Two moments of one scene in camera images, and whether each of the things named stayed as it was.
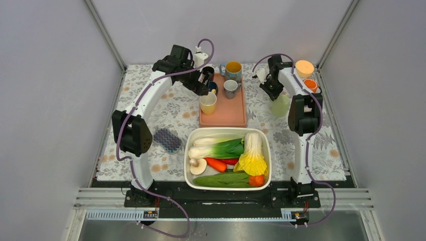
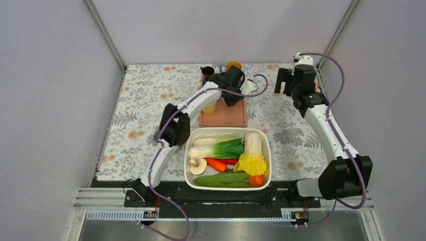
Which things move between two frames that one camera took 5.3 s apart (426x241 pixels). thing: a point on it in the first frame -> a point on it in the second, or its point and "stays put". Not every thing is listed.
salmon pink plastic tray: [229, 113] stays put
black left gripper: [196, 86] -> [231, 102]
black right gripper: [273, 95] -> [285, 75]
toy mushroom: [198, 166] stays put
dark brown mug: [211, 71] stays put
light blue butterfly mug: [232, 70] stays put
